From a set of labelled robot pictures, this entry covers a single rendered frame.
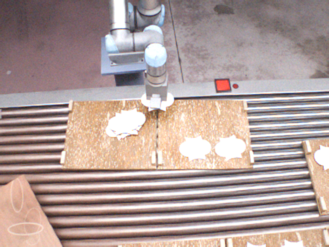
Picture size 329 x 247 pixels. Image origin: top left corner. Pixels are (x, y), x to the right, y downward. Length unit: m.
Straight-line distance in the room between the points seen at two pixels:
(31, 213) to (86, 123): 0.50
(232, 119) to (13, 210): 1.01
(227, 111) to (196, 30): 1.75
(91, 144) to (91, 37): 1.87
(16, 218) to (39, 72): 1.94
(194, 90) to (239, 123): 0.28
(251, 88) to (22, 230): 1.22
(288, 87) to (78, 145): 1.06
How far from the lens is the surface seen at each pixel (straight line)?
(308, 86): 1.93
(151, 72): 1.35
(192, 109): 1.69
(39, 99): 1.86
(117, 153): 1.59
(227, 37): 3.34
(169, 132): 1.62
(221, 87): 1.78
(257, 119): 1.74
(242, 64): 3.15
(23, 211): 1.47
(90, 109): 1.72
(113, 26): 1.40
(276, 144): 1.68
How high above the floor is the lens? 2.34
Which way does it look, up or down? 59 degrees down
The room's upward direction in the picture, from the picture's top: straight up
